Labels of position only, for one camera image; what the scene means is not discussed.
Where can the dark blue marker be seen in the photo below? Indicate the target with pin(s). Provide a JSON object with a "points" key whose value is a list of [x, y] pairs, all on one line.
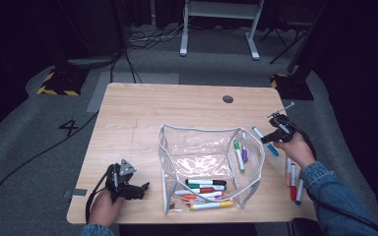
{"points": [[298, 200]]}

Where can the black tripod legs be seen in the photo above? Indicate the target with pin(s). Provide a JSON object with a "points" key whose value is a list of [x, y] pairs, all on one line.
{"points": [[288, 47]]}

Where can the dark round table grommet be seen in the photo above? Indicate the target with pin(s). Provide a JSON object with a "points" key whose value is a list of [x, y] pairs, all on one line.
{"points": [[228, 99]]}

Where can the yellow marker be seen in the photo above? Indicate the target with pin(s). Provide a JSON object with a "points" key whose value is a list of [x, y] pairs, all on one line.
{"points": [[226, 204]]}

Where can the white desk frame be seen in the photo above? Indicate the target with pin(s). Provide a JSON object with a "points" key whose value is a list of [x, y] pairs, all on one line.
{"points": [[184, 32]]}

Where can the black yellow striped stand base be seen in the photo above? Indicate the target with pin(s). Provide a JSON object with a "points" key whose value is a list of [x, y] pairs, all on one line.
{"points": [[292, 88], [62, 83]]}

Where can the orange marker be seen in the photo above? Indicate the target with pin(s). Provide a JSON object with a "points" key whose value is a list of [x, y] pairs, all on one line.
{"points": [[190, 197]]}

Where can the salmon pink marker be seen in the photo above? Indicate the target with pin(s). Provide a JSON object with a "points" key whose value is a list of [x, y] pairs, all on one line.
{"points": [[288, 180]]}

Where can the light green marker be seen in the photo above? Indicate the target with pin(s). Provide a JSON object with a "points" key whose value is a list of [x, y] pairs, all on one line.
{"points": [[237, 144]]}

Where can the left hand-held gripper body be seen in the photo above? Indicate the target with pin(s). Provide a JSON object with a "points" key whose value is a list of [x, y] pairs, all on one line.
{"points": [[118, 185]]}

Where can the clear plastic bag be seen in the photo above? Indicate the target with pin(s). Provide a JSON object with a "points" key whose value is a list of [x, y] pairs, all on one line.
{"points": [[177, 154]]}

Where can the dark green marker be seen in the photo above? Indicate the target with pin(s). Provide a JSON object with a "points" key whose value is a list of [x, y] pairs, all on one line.
{"points": [[210, 187]]}

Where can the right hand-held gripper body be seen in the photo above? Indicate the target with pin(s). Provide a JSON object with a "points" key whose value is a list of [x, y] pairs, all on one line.
{"points": [[285, 129]]}

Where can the black marker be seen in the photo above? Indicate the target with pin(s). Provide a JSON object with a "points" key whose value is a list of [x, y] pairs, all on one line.
{"points": [[216, 182]]}

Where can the grey tape strip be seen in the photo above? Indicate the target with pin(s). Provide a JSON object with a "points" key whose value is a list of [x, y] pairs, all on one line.
{"points": [[78, 192]]}

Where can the person's left hand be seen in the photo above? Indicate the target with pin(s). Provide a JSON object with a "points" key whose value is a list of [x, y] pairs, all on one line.
{"points": [[103, 211]]}

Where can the purple marker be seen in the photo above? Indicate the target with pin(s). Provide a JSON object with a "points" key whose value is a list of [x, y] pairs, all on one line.
{"points": [[244, 155]]}

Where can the dark red marker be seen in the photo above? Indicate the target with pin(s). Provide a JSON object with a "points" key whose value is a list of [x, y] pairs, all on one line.
{"points": [[206, 190]]}

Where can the light blue marker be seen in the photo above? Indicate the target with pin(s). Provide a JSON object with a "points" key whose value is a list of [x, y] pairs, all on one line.
{"points": [[273, 150]]}

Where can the magenta marker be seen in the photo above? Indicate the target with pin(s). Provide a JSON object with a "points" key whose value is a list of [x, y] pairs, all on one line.
{"points": [[222, 197]]}

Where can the person's right hand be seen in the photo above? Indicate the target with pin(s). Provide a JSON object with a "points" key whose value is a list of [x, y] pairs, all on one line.
{"points": [[297, 150]]}

